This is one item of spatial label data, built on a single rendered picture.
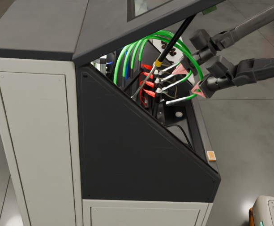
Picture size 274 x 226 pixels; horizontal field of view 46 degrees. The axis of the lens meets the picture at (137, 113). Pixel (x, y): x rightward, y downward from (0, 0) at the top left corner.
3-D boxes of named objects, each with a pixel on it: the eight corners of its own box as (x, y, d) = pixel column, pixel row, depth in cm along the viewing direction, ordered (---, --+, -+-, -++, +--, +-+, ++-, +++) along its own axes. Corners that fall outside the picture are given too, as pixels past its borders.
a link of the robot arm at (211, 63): (250, 82, 108) (254, 65, 113) (230, 59, 104) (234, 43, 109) (222, 94, 117) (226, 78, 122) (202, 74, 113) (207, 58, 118)
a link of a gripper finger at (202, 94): (184, 88, 129) (200, 83, 121) (193, 78, 133) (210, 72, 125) (193, 101, 131) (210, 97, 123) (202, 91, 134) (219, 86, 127)
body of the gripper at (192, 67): (181, 52, 138) (196, 43, 134) (194, 70, 142) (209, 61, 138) (179, 59, 133) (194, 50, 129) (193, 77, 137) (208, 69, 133)
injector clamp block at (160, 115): (161, 147, 162) (165, 124, 153) (142, 146, 162) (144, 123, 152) (156, 106, 189) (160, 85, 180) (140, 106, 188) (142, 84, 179)
